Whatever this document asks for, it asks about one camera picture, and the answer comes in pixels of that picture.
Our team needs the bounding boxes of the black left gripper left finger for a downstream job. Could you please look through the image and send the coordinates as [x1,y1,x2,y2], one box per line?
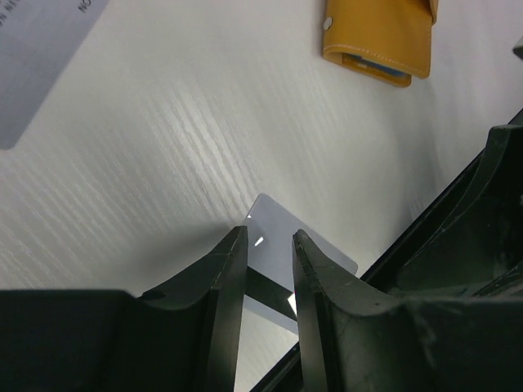
[1,226,248,391]

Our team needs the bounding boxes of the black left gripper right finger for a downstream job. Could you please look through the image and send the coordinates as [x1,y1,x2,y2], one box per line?
[293,231,522,391]

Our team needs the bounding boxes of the silver card black stripe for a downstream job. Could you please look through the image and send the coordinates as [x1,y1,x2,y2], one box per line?
[242,194,358,344]

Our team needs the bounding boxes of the yellow leather card holder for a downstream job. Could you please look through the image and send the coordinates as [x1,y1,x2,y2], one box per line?
[322,0,439,87]

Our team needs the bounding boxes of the silver VIP card on table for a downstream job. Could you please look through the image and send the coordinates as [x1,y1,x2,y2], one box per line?
[1,0,108,149]

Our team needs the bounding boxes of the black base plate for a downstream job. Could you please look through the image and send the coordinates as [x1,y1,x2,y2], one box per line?
[256,116,522,391]

